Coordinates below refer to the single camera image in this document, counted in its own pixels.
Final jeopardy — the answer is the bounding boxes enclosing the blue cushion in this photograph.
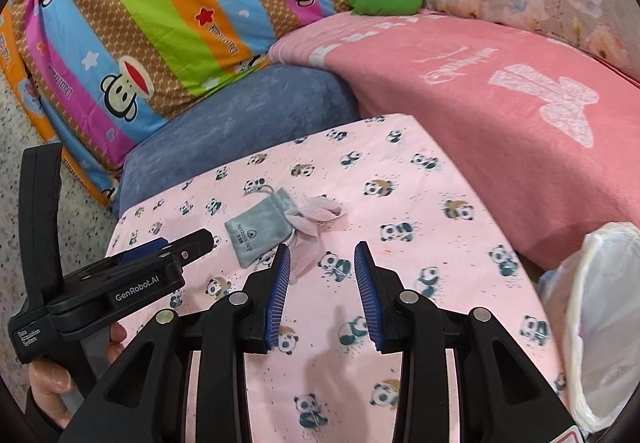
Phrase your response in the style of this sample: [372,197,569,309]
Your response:
[117,63,361,224]

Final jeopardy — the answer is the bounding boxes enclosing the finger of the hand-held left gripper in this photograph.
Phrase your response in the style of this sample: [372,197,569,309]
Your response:
[160,229,216,270]
[106,237,170,269]

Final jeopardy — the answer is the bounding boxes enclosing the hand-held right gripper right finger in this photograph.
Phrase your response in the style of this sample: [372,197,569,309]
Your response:
[353,240,576,443]

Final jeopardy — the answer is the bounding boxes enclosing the grey drawstring pouch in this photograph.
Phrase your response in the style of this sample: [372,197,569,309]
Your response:
[224,186,296,269]

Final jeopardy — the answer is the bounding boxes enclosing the pink bow print blanket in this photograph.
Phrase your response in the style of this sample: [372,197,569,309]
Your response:
[267,10,640,271]

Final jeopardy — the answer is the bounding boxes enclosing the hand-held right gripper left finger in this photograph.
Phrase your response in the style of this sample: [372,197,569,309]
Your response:
[60,243,292,443]

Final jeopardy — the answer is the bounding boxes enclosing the pink fabric scrap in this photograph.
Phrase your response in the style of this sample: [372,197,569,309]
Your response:
[282,196,346,281]

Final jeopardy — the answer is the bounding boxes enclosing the white plastic bag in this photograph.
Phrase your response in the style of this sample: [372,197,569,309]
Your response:
[537,220,640,434]

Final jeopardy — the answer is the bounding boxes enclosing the pink panda print cloth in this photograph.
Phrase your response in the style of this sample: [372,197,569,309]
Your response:
[107,113,568,443]

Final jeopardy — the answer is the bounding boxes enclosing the striped monkey print quilt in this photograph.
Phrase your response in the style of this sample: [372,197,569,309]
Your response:
[0,0,361,209]

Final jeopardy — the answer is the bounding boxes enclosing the person's left hand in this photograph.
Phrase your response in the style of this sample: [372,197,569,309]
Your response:
[27,323,127,429]

